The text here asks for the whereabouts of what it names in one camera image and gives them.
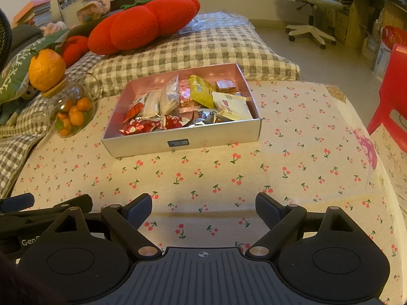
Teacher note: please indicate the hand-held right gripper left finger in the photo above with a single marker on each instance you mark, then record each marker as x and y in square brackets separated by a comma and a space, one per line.
[140, 209]

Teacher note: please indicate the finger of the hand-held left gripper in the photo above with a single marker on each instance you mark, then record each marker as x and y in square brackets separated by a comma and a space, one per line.
[17, 202]
[82, 204]

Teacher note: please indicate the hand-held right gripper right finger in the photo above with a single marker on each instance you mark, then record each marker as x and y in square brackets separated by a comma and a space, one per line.
[267, 210]

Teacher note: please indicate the red twisted candy wrapper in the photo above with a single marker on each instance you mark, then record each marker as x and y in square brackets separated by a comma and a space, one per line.
[136, 127]

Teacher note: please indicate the pink and silver box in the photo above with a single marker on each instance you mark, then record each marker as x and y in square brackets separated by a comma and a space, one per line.
[190, 141]

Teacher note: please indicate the red packet with white circle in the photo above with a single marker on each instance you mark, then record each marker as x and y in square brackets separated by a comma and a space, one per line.
[173, 121]

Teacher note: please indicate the red and white small packet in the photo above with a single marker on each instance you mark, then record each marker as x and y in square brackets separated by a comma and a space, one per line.
[135, 109]

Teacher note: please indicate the clear packet white snack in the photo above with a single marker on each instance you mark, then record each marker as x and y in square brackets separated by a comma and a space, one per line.
[152, 104]

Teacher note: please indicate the white and yellow cracker packet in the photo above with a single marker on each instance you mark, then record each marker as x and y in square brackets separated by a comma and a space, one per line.
[233, 106]

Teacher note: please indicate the silver and blue small packet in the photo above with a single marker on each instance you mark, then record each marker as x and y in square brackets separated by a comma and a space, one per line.
[205, 117]

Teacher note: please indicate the clear packet white rice cake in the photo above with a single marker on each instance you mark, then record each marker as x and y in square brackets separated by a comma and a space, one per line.
[170, 97]

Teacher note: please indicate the pink flower snack packet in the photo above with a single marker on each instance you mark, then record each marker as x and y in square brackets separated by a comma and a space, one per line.
[185, 97]

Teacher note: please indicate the small orange cake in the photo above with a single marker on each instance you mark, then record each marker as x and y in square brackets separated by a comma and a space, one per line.
[226, 84]

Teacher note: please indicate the gold yellow snack packet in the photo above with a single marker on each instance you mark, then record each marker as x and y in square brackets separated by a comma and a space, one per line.
[202, 90]

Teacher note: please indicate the person's left forearm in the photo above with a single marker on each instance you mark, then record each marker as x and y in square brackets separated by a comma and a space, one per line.
[9, 282]

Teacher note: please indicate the cherry print tablecloth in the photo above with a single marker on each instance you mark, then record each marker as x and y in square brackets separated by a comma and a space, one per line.
[286, 165]

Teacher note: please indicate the pile of small mandarins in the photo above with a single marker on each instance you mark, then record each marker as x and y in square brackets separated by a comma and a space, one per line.
[78, 117]

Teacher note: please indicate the grey plush toy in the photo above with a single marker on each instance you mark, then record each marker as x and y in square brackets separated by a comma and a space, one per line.
[30, 90]

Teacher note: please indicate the glass jar with lid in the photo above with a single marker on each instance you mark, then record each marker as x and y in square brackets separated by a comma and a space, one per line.
[73, 90]

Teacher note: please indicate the green patterned pillow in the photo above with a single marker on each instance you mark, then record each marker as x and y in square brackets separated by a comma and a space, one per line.
[12, 73]

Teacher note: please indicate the large orange citrus fruit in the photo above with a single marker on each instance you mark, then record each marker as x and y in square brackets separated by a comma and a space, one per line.
[47, 70]

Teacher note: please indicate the small red plush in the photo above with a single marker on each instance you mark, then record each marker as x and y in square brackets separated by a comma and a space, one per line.
[74, 49]

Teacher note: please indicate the black fan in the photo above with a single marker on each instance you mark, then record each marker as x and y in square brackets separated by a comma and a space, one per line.
[4, 38]

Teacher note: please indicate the grey checked quilt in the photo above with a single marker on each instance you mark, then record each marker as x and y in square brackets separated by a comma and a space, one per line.
[190, 50]

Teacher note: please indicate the small pink plush toy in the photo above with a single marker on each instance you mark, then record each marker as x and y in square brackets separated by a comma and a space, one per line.
[54, 27]

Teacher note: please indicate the red plastic chair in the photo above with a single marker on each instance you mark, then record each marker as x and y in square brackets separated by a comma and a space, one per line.
[394, 79]

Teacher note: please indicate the red tomato plush cushion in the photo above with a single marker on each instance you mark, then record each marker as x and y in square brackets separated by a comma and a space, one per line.
[143, 25]

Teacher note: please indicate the white carton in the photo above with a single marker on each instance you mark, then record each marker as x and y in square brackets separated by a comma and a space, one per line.
[383, 58]

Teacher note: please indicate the stack of books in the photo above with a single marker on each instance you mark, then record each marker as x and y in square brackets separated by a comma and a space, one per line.
[35, 11]

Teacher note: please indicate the clear plastic bag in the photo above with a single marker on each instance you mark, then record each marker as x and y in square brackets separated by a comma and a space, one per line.
[216, 22]

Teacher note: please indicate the wooden desk with clutter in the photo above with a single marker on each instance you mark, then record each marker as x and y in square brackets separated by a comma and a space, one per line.
[359, 16]

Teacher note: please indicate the red bag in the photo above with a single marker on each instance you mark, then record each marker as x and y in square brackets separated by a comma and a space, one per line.
[396, 35]

